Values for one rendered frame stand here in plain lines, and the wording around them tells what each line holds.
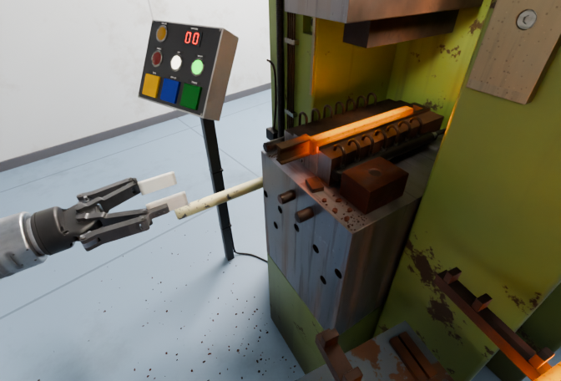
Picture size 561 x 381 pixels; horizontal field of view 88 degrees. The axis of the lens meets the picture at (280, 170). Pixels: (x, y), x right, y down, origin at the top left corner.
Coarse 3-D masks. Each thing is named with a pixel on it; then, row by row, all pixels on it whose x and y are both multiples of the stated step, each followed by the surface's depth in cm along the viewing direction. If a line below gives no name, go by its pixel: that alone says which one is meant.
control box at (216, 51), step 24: (168, 24) 99; (192, 24) 94; (168, 48) 100; (192, 48) 94; (216, 48) 89; (144, 72) 105; (168, 72) 100; (192, 72) 94; (216, 72) 91; (144, 96) 106; (216, 96) 95; (216, 120) 98
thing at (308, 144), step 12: (408, 108) 85; (360, 120) 79; (372, 120) 79; (384, 120) 80; (324, 132) 74; (336, 132) 73; (348, 132) 74; (276, 144) 67; (288, 144) 67; (300, 144) 67; (312, 144) 68; (288, 156) 68; (300, 156) 70
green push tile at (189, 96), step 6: (186, 84) 95; (186, 90) 95; (192, 90) 93; (198, 90) 92; (186, 96) 95; (192, 96) 94; (198, 96) 92; (180, 102) 96; (186, 102) 95; (192, 102) 94; (198, 102) 93; (192, 108) 94
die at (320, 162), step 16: (352, 112) 90; (368, 112) 87; (384, 112) 85; (416, 112) 85; (432, 112) 86; (304, 128) 82; (320, 128) 79; (368, 128) 77; (384, 128) 78; (400, 128) 78; (416, 128) 79; (432, 128) 84; (320, 144) 70; (352, 144) 72; (368, 144) 72; (304, 160) 77; (320, 160) 71; (336, 160) 68; (352, 160) 71; (320, 176) 73
